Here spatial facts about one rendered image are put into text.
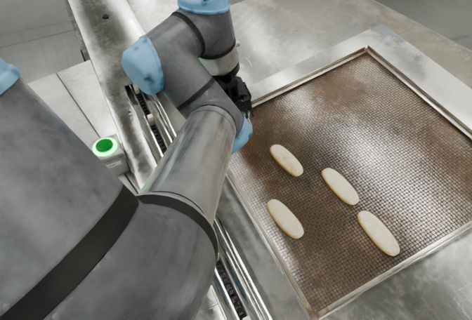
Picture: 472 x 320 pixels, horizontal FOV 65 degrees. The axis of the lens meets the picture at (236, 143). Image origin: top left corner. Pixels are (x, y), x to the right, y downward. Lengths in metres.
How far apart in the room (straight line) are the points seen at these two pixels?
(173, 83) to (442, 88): 0.68
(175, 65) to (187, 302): 0.37
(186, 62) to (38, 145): 0.38
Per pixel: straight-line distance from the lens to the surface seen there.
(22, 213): 0.19
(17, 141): 0.20
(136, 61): 0.54
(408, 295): 0.75
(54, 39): 3.10
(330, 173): 0.81
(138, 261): 0.21
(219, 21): 0.60
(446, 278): 0.78
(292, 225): 0.76
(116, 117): 1.04
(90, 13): 1.37
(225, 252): 0.79
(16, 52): 3.09
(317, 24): 1.45
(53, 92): 1.25
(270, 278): 0.80
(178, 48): 0.56
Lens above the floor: 1.57
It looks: 50 degrees down
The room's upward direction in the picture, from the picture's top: straight up
